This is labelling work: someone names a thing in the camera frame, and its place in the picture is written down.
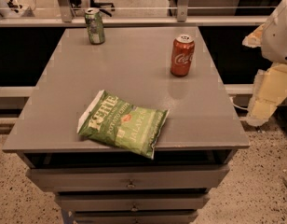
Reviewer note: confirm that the metal railing frame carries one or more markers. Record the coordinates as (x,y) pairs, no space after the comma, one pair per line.
(58,14)

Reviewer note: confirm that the middle grey drawer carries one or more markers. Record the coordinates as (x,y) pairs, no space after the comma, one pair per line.
(132,202)

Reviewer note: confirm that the grey drawer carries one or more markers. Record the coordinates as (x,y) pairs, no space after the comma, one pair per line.
(154,217)
(128,178)
(132,202)

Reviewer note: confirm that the green jalapeno chips bag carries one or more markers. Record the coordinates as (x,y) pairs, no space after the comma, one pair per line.
(117,123)

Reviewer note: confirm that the green soda can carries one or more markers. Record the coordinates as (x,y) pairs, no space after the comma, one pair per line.
(94,22)

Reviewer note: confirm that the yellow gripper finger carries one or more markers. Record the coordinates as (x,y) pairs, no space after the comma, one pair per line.
(254,39)
(269,91)

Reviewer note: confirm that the top grey drawer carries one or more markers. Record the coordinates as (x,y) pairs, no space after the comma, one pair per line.
(128,178)

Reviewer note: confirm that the red coke can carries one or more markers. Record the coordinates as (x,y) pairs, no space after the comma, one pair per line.
(182,55)

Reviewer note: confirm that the grey drawer cabinet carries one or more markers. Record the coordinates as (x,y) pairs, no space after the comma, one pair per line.
(202,127)

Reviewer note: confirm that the bottom grey drawer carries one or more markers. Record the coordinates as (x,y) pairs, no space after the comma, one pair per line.
(154,217)

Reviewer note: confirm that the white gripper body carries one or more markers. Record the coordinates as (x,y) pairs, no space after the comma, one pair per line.
(279,41)

